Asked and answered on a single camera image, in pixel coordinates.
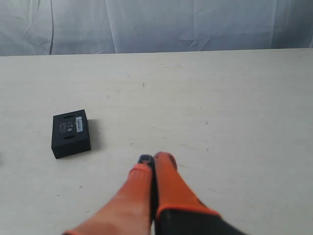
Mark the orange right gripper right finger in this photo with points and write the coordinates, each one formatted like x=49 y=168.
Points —
x=180 y=211

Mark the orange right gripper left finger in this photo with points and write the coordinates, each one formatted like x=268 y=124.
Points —
x=129 y=211

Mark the small black box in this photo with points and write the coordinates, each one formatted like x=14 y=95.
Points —
x=70 y=134

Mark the white wrinkled backdrop cloth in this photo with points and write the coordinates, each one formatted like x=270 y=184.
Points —
x=47 y=27

